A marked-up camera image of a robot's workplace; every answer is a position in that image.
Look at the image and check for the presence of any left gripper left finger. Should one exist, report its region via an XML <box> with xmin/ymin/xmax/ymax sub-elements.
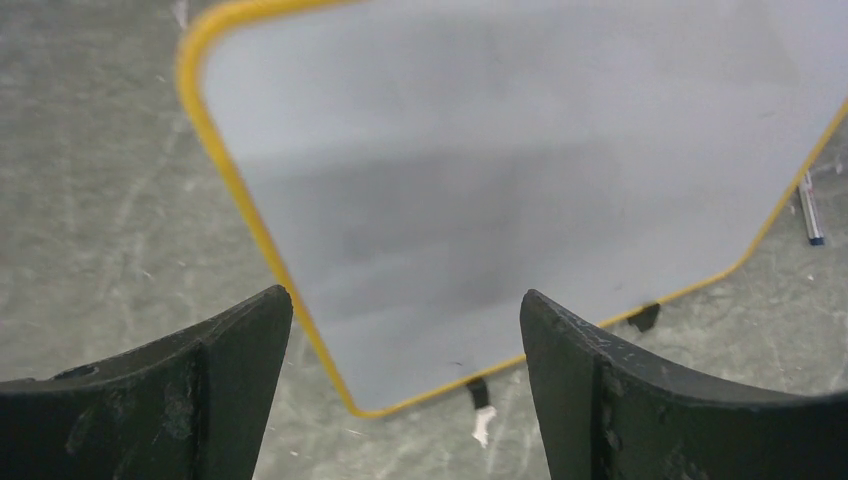
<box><xmin>1</xmin><ymin>285</ymin><xmax>293</xmax><ymax>479</ymax></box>

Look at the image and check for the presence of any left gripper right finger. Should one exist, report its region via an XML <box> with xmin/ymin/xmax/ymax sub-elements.
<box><xmin>520</xmin><ymin>290</ymin><xmax>847</xmax><ymax>479</ymax></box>

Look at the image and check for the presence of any white blue whiteboard marker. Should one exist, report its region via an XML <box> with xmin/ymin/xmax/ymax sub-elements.
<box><xmin>797</xmin><ymin>172</ymin><xmax>825</xmax><ymax>246</ymax></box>

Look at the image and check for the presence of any yellow framed whiteboard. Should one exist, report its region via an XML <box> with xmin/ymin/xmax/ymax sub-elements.
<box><xmin>176</xmin><ymin>1</ymin><xmax>847</xmax><ymax>417</ymax></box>

